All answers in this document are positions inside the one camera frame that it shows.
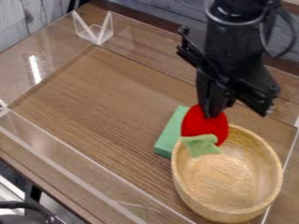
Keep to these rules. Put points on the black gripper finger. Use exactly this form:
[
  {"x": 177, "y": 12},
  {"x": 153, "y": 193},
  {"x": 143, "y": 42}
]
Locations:
[
  {"x": 212, "y": 95},
  {"x": 228, "y": 98}
]

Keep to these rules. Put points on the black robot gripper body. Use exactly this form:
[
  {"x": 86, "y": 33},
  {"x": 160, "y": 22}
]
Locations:
[{"x": 229, "y": 53}]

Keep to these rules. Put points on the red felt fruit green leaf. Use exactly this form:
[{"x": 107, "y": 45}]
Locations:
[{"x": 204, "y": 134}]

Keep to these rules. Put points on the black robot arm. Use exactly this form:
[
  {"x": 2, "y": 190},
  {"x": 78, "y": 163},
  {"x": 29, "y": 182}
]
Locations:
[{"x": 268, "y": 15}]

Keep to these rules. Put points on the green rectangular foam block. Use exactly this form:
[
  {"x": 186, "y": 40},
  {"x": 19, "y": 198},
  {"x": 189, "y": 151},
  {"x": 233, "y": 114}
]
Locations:
[{"x": 170, "y": 135}]

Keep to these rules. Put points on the light wooden oval bowl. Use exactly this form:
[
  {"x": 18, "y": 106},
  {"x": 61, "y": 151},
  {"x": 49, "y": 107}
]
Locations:
[{"x": 229, "y": 187}]

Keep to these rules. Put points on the black table leg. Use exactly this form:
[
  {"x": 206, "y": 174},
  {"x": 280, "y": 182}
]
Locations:
[{"x": 35, "y": 193}]

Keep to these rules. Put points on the clear acrylic enclosure wall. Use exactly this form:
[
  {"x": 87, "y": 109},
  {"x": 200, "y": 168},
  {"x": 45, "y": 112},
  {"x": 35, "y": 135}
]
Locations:
[{"x": 86, "y": 107}]

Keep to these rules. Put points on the clear acrylic corner bracket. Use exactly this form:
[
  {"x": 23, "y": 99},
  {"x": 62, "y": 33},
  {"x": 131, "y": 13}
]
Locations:
[{"x": 94, "y": 33}]

